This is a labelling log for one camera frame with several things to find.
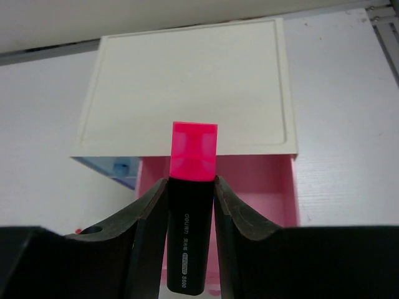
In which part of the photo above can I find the purple lower drawer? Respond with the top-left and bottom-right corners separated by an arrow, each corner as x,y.
110,176 -> 137,190

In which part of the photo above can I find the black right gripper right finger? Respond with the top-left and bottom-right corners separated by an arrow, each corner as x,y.
214,177 -> 398,298

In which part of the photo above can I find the pink drawer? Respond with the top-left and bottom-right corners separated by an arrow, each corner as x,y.
135,154 -> 300,298

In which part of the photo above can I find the aluminium rail back edge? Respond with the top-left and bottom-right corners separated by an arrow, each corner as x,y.
1,39 -> 100,66

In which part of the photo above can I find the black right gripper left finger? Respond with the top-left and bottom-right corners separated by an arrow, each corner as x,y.
1,179 -> 168,298

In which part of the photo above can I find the aluminium rail right side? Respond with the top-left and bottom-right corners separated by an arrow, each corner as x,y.
366,3 -> 398,84

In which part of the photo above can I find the white mini drawer cabinet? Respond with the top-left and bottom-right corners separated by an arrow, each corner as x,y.
72,18 -> 298,157

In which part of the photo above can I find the light blue small drawer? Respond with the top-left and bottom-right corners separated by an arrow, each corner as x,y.
73,156 -> 140,179

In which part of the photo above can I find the pink cap highlighter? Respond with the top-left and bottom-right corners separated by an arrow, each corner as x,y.
166,121 -> 218,296

